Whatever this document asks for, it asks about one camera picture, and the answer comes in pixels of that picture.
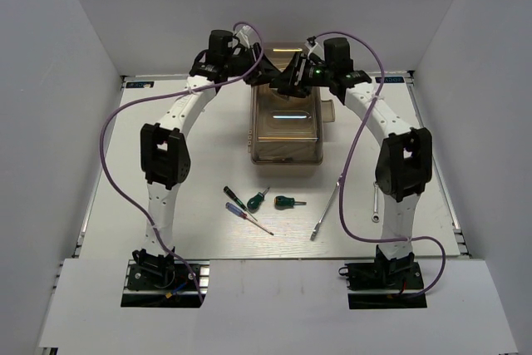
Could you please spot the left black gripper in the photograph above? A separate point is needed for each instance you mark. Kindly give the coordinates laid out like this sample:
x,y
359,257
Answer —
x,y
263,73

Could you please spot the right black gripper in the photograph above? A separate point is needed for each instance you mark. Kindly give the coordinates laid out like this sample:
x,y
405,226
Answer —
x,y
288,81

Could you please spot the beige plastic toolbox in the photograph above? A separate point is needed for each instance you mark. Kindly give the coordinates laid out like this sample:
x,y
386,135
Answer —
x,y
286,133

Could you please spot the long silver wrench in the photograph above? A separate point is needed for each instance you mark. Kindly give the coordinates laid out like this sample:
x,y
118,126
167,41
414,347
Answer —
x,y
328,206

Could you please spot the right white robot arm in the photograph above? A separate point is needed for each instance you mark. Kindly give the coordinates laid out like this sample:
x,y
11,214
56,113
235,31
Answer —
x,y
404,163

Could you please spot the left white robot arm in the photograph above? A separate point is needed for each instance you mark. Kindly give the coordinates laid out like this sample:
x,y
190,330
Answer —
x,y
164,155

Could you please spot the green orange stubby screwdriver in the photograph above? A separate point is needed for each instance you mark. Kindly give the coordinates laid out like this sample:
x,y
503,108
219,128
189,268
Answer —
x,y
282,202

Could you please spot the black precision screwdriver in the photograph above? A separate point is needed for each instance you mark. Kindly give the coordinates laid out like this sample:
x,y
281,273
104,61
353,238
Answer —
x,y
235,200

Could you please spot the short silver wrench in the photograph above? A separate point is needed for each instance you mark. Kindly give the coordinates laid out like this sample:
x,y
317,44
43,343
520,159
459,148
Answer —
x,y
375,208

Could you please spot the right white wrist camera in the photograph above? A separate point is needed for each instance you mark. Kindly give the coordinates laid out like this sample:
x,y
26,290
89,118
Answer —
x,y
313,47

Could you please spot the blue handled screwdriver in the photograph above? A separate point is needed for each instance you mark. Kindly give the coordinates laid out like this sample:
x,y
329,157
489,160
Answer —
x,y
235,210

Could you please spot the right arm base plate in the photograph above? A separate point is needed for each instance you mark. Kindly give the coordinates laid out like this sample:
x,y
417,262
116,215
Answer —
x,y
368,290

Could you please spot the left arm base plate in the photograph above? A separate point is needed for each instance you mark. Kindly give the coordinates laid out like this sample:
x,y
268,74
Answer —
x,y
144,289

